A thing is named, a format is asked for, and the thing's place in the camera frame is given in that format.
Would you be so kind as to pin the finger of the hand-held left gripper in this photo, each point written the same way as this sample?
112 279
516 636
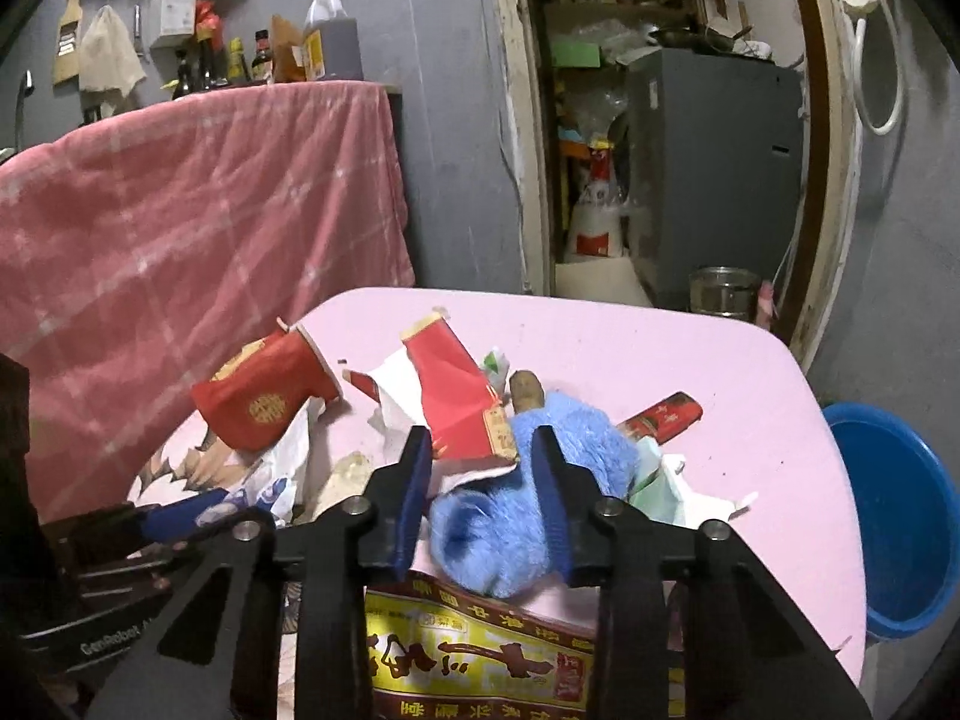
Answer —
127 577
187 519

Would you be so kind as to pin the large oil bottle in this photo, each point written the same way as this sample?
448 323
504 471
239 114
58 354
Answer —
334 41

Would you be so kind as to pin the white crumpled paper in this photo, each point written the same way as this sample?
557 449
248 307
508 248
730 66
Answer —
667 495

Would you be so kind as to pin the white wall box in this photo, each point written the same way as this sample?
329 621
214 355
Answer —
169 21

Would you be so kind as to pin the blue plastic basin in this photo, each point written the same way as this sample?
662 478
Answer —
892 525

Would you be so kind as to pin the brown root stick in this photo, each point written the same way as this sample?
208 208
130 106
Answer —
526 390

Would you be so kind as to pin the white red sack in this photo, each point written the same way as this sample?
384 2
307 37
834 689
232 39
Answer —
596 217

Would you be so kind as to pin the pink tablecloth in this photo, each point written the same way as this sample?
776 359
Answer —
637 352

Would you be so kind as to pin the pink plaid blanket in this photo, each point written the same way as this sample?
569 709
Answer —
187 225

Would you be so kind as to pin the small green white wrapper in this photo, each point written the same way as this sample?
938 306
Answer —
493 366

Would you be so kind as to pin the torn red white carton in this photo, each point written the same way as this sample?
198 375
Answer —
450 390

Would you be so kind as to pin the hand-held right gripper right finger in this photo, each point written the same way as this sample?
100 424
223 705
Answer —
553 510

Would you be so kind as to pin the red lighter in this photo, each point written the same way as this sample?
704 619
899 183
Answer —
660 416

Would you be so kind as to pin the brown cardboard packet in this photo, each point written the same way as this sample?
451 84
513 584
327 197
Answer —
286 52

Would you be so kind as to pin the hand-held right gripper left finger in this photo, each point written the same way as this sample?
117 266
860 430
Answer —
417 499

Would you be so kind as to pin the red paper cup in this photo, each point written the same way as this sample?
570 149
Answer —
255 397

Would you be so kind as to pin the green box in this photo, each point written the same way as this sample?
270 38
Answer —
577 54

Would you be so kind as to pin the wooden door frame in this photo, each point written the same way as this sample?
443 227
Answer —
525 165

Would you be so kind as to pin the blue fluffy cloth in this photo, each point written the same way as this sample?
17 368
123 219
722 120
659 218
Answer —
495 525

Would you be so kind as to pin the cartoon printed wrapper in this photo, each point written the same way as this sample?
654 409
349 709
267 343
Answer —
202 476

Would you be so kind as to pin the steel pot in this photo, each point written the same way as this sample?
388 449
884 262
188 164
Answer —
724 292

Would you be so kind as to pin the beige hanging towel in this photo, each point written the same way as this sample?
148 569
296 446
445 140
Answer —
109 52

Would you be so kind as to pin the hanging brown paper bag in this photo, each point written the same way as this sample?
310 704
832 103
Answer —
67 37

